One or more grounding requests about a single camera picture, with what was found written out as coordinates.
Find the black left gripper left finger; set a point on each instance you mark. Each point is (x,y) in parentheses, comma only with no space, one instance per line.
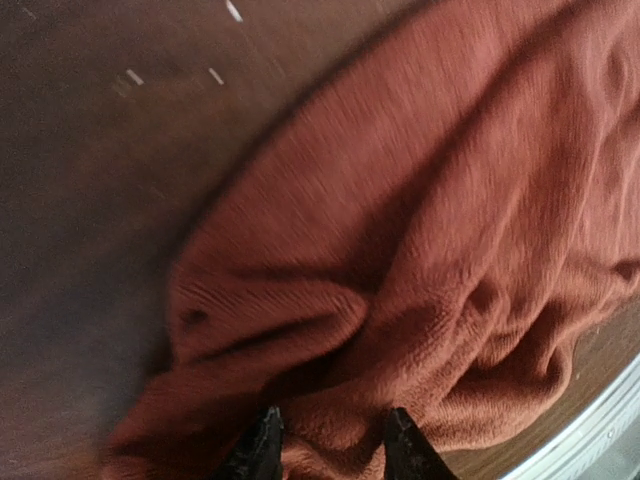
(256,455)

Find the aluminium front rail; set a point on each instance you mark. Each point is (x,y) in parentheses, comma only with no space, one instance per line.
(586,439)

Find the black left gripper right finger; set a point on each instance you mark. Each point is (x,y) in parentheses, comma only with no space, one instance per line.
(408,453)

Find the dark red towel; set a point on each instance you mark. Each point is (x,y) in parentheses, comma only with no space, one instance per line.
(433,229)

